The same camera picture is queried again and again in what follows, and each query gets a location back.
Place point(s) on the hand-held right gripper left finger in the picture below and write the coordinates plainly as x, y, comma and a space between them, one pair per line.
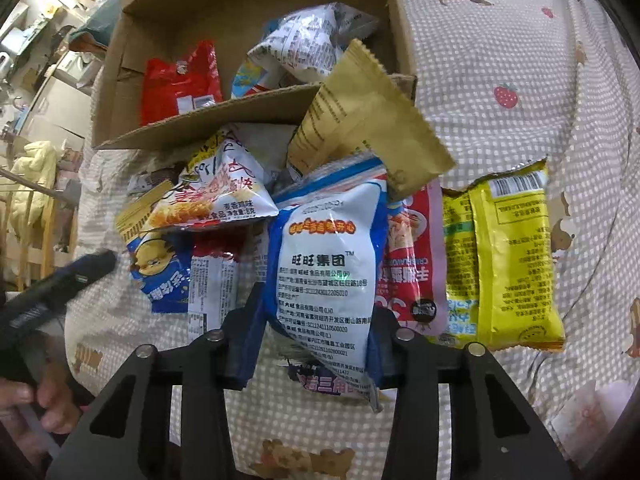
252, 340

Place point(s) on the cardboard box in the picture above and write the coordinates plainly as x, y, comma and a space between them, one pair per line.
210, 5

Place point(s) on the metal rod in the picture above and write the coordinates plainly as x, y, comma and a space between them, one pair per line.
30, 182

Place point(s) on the person's left hand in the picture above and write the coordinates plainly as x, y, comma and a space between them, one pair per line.
57, 400

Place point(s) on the teal pillow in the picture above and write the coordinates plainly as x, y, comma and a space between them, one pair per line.
95, 25

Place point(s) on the white orange snack packet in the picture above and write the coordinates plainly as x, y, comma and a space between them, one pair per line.
220, 185

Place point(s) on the yellow cloth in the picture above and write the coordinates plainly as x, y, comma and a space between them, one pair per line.
35, 180

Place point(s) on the printed bed sheet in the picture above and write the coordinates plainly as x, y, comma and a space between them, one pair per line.
500, 110

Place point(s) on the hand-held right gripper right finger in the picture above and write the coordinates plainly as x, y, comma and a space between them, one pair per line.
382, 360

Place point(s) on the white red snack packet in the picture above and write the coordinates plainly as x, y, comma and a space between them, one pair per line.
215, 285

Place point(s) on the wooden rack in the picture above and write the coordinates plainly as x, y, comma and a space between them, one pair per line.
47, 240

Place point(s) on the tan snack packet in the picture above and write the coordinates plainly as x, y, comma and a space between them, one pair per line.
370, 125

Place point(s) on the purple snack packet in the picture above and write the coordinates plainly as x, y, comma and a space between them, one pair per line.
320, 385

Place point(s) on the blue yellow cartoon snack packet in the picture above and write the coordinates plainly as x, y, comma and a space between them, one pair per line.
155, 260

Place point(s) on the stacked cardboard boxes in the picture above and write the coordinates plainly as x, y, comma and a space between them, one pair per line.
60, 110

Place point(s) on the brown white snack packet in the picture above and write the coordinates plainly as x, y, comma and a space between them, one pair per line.
150, 180

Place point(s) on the red pink snack packet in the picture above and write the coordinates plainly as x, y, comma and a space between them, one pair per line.
415, 270

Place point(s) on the crumpled white snack packet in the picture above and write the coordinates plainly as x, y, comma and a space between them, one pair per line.
300, 40

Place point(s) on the blue white snack packet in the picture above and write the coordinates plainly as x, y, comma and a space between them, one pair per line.
325, 270

